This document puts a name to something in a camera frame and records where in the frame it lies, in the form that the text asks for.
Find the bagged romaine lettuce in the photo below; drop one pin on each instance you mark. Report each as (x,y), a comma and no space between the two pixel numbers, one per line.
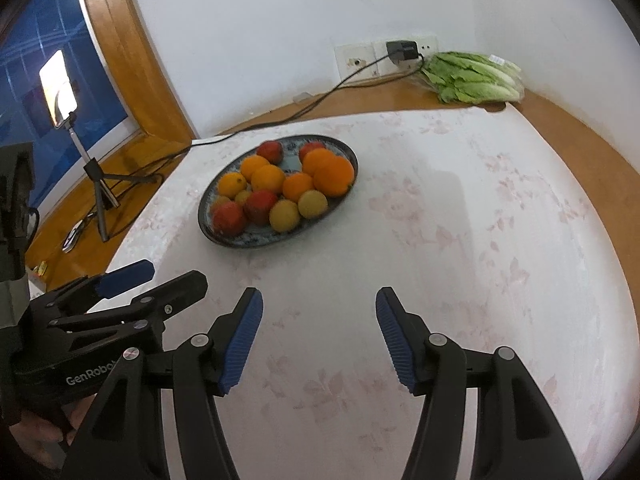
(472,77)

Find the wooden window frame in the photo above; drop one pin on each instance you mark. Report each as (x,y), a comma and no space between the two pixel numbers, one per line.
(130,45)

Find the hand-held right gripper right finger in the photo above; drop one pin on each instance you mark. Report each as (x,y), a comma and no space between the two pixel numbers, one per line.
(395,340)

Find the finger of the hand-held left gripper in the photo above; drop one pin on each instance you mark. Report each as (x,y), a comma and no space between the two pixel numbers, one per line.
(125,275)
(180,287)

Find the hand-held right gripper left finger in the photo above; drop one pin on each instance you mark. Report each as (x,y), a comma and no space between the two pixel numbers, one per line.
(242,340)

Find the blue window pane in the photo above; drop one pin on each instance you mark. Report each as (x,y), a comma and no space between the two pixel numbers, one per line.
(30,70)

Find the red apple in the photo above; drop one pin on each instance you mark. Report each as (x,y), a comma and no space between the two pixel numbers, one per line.
(229,218)
(270,151)
(311,148)
(260,206)

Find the white power outlet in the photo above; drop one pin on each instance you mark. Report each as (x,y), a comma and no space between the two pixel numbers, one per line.
(426,47)

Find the person's left hand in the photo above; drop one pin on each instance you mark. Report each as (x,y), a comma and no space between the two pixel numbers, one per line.
(37,440)

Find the small yellow object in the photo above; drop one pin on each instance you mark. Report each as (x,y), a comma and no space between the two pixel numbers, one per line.
(42,267)

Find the white floral tablecloth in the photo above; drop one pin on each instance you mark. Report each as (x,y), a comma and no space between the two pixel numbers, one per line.
(450,235)

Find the black power adapter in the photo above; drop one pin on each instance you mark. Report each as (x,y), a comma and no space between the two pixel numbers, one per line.
(401,51)

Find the bright light panel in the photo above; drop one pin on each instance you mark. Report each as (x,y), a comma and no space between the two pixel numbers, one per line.
(57,85)

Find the blue patterned ceramic plate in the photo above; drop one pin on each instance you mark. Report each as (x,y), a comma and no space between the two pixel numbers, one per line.
(291,159)

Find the white wall socket plate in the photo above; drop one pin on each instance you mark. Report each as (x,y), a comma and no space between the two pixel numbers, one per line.
(355,61)

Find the orange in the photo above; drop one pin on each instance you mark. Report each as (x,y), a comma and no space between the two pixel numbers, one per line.
(267,179)
(254,166)
(297,187)
(232,185)
(334,177)
(317,159)

